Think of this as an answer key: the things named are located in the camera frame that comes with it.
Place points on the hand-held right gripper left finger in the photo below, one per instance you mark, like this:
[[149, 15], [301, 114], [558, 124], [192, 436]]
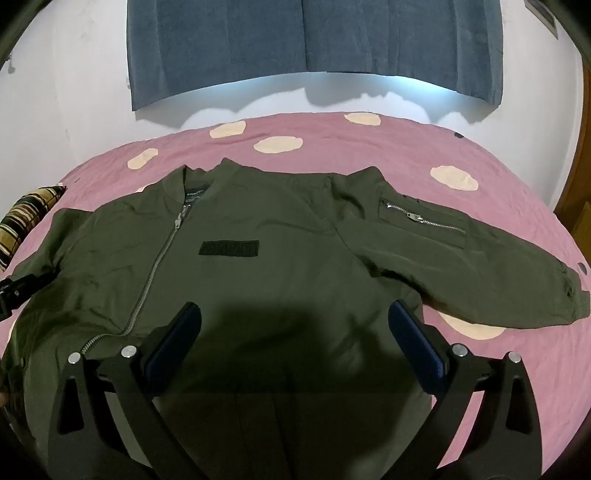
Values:
[[178, 341]]

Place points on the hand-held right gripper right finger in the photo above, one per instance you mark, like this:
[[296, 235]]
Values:
[[413, 341]]

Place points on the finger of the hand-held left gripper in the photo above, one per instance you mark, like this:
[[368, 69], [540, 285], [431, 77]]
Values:
[[18, 288]]

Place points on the olive green zip jacket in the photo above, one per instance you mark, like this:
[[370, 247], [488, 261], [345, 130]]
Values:
[[277, 277]]

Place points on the brown striped pillow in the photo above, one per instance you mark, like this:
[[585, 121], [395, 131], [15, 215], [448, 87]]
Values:
[[23, 221]]

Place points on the pink cream-dotted bed sheet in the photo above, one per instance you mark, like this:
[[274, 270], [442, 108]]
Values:
[[369, 143]]

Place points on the wooden door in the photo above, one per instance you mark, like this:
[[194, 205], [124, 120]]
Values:
[[577, 184]]

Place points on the blue curtain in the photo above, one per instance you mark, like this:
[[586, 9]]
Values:
[[277, 41]]

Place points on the dark wall vent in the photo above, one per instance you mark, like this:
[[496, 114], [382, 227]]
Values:
[[549, 18]]

